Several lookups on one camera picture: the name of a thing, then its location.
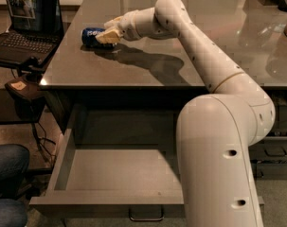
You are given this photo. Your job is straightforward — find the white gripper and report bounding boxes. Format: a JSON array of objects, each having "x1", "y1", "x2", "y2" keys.
[{"x1": 96, "y1": 10, "x2": 141, "y2": 44}]

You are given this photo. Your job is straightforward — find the blue pepsi can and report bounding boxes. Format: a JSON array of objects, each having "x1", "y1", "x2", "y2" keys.
[{"x1": 81, "y1": 27, "x2": 116, "y2": 49}]

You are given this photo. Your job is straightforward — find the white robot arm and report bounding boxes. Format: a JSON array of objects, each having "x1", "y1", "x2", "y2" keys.
[{"x1": 97, "y1": 0, "x2": 276, "y2": 227}]

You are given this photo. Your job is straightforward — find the open grey top drawer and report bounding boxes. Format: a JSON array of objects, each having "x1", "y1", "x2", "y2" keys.
[{"x1": 28, "y1": 103, "x2": 266, "y2": 219}]

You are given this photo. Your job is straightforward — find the grey middle side drawer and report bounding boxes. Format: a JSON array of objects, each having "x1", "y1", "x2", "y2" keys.
[{"x1": 249, "y1": 136, "x2": 287, "y2": 160}]

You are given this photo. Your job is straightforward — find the grey lower side drawer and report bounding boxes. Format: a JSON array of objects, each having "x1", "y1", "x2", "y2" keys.
[{"x1": 252, "y1": 164, "x2": 287, "y2": 180}]

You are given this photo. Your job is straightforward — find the black laptop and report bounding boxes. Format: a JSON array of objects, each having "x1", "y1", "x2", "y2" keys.
[{"x1": 0, "y1": 0, "x2": 64, "y2": 68}]

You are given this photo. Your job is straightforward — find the black laptop stand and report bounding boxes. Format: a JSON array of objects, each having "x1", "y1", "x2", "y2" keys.
[{"x1": 5, "y1": 57, "x2": 45, "y2": 121}]

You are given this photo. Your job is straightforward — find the person leg in jeans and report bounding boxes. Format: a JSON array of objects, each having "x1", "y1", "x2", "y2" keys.
[{"x1": 0, "y1": 144, "x2": 29, "y2": 227}]

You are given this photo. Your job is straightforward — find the black cables on floor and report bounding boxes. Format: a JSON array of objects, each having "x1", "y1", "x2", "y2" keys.
[{"x1": 30, "y1": 122, "x2": 58, "y2": 166}]

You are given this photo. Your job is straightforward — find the metal drawer handle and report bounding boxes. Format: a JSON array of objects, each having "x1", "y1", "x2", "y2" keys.
[{"x1": 128, "y1": 206, "x2": 165, "y2": 222}]

